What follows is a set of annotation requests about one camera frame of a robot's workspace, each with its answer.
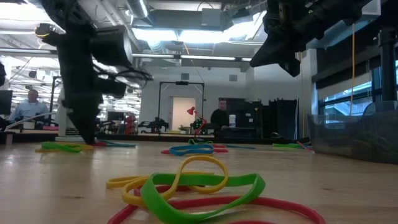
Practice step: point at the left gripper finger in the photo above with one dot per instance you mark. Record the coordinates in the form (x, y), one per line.
(87, 121)

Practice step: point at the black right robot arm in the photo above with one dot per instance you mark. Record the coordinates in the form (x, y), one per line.
(335, 12)

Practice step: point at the white canister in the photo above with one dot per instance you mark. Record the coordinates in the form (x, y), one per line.
(232, 120)

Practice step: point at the grey ceiling box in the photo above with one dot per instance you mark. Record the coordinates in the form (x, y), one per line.
(211, 17)

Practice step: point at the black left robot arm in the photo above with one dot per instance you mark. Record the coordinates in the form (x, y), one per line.
(62, 12)

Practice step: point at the grey wall vent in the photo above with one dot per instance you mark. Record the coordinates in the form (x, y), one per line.
(233, 77)
(185, 76)

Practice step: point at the black cabinet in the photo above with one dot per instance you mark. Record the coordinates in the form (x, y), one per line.
(283, 118)
(245, 118)

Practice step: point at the grey translucent plastic bin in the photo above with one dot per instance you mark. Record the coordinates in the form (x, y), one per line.
(357, 140)

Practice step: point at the black rig post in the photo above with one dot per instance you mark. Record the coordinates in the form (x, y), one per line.
(388, 62)

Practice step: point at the green rubber band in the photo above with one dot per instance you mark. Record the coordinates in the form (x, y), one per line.
(199, 142)
(284, 145)
(154, 199)
(59, 147)

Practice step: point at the black gantry frame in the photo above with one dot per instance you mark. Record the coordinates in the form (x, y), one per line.
(182, 82)

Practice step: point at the seated person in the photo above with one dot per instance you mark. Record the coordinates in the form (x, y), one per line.
(29, 109)

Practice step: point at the black monitor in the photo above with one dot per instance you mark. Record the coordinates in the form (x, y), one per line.
(5, 102)

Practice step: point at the red tool cart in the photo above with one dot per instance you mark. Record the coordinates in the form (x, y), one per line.
(130, 124)

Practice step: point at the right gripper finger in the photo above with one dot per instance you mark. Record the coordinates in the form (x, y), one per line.
(272, 53)
(292, 65)

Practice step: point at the silver ventilation duct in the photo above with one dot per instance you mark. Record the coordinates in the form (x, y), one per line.
(138, 7)

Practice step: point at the black background robot arm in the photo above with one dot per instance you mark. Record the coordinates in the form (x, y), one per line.
(155, 124)

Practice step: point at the linear ceiling light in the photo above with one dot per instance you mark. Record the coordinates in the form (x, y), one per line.
(18, 50)
(205, 58)

